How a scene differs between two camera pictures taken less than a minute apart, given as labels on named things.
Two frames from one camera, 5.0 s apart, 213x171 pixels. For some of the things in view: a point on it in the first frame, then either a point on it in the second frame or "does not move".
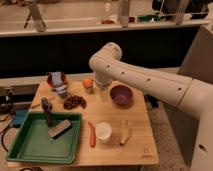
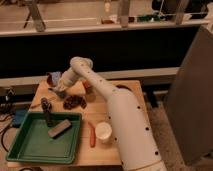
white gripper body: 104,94 -> 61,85
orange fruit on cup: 88,83 does not move
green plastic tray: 32,142 does not move
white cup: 103,131 does not move
